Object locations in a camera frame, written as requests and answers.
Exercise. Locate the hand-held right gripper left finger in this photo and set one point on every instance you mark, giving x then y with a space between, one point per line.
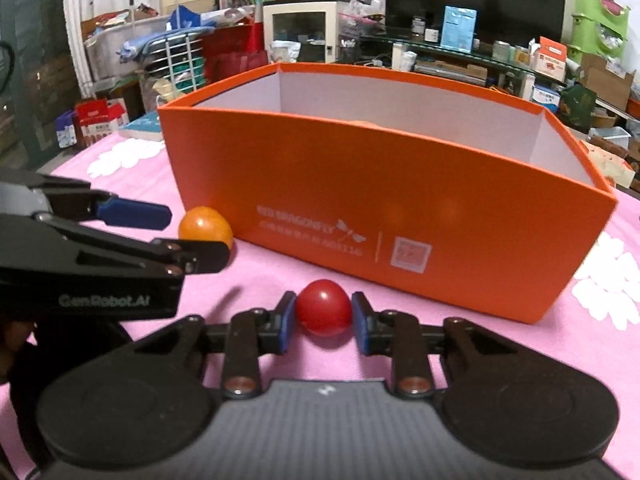
287 322

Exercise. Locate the orange paper gift bag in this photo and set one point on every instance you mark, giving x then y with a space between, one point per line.
607 162

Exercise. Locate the red white carton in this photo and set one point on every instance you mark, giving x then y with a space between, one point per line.
100 122

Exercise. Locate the white glass door cabinet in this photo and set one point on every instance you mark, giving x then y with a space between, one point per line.
300 30

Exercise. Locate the orange cherry tomato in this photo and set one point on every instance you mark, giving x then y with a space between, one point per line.
205 222

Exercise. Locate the blue white small carton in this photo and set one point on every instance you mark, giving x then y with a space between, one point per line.
66 130

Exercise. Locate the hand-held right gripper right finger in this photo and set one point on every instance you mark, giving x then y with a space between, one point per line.
361 322

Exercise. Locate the light blue flat package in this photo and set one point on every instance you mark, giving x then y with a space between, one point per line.
457 29

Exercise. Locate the orange cardboard box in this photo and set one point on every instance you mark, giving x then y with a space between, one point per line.
400 210

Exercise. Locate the red gift bag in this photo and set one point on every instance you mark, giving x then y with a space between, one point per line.
232 55

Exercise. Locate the green plastic rack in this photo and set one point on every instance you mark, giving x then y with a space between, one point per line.
600 20

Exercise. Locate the dark green gift bag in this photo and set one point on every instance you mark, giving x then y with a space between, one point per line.
579 105

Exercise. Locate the person's left hand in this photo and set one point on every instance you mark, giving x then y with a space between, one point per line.
15 342

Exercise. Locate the white plastic storage tub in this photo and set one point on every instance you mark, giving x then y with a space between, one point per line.
107 55

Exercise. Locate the red cherry tomato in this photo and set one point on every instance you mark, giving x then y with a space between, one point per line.
322 307

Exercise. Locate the blue white mask box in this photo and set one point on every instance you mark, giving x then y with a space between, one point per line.
545 99

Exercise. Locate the metal shopping trolley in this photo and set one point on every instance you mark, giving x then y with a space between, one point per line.
170 60

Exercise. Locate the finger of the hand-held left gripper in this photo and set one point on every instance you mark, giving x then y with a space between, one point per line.
135 215
200 256

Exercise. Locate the brown cardboard box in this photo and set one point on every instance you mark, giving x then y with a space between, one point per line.
607 80

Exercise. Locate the teal paperback book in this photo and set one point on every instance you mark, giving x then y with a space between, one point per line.
142 127

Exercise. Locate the pink flowered tablecloth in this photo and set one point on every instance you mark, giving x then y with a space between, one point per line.
260 270

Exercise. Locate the orange white medicine box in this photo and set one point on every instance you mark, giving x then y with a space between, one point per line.
548 60

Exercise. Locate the white pet food bag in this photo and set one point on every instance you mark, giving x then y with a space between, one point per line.
284 51

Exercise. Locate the clear plastic bin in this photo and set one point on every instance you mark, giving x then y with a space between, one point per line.
610 137

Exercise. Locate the white black television stand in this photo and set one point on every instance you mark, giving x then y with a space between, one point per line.
450 67

